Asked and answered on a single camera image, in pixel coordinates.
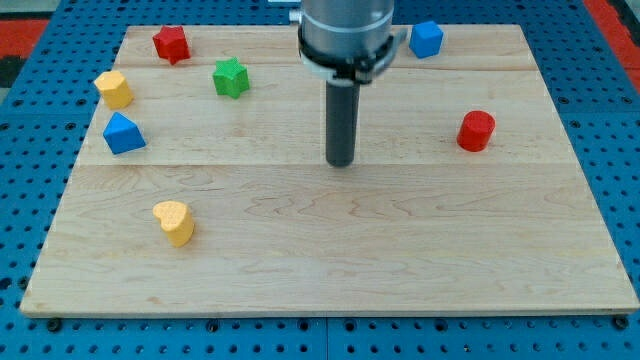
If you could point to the black clamp ring mount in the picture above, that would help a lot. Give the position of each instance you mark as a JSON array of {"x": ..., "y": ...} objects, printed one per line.
[{"x": 350, "y": 70}]

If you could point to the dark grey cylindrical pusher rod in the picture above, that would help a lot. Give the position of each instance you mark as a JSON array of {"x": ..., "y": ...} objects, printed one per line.
[{"x": 341, "y": 124}]

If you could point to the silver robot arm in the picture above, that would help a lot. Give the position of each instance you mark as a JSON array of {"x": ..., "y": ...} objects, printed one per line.
[{"x": 346, "y": 43}]

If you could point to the green star block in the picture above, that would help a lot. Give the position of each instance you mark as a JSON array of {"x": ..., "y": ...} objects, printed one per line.
[{"x": 230, "y": 78}]

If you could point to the red star block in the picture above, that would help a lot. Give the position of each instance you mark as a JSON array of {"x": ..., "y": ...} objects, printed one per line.
[{"x": 171, "y": 44}]

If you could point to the blue cube block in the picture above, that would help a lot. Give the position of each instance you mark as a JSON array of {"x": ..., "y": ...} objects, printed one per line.
[{"x": 426, "y": 39}]

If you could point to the red cylinder block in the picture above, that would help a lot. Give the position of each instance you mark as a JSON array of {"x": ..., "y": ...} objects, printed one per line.
[{"x": 476, "y": 130}]

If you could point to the light wooden board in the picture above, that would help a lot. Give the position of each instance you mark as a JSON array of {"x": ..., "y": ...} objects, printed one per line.
[{"x": 415, "y": 227}]

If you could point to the yellow heart block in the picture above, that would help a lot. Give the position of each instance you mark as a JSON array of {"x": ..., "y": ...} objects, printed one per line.
[{"x": 175, "y": 220}]

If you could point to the blue triangle block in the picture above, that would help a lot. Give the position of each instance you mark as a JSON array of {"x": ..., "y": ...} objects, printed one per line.
[{"x": 122, "y": 135}]

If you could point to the yellow hexagon block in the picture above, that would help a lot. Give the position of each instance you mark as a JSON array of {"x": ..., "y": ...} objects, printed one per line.
[{"x": 114, "y": 89}]

